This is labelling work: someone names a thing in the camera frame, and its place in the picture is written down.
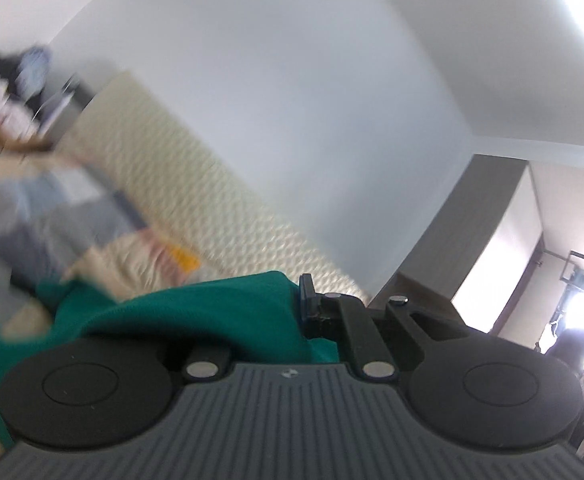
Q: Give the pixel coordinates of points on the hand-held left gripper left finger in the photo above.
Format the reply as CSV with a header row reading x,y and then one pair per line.
x,y
204,362

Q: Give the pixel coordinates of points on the black garment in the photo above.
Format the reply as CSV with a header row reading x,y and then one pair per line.
x,y
2,67

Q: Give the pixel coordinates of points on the cream quilted headboard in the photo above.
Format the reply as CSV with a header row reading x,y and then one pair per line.
x,y
182,170

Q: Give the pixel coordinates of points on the blue face masks pack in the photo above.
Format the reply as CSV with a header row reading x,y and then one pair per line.
x,y
34,70

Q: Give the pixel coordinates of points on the patchwork blanket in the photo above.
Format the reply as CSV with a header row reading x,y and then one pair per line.
x,y
47,220

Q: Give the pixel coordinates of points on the metal rack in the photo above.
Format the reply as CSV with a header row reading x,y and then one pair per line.
x,y
579,265

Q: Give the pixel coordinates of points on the white door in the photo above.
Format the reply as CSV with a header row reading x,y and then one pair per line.
x,y
502,260

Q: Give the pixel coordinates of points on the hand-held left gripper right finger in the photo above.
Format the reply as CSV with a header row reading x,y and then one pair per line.
x,y
359,340

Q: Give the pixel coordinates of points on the green hoodie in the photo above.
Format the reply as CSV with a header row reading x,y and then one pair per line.
x,y
197,310

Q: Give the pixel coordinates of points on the yellow cloth item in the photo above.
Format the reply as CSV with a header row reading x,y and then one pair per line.
x,y
186,259

